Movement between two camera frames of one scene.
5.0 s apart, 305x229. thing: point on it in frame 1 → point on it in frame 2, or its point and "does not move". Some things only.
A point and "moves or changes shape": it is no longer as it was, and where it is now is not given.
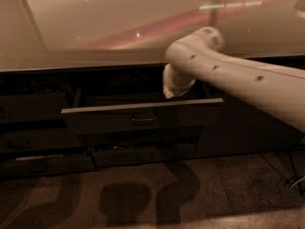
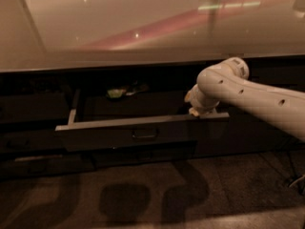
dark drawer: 48,165 does not move
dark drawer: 145,110 moves or changes shape
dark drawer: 104,156 does not move
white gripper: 172,84 → 197,101
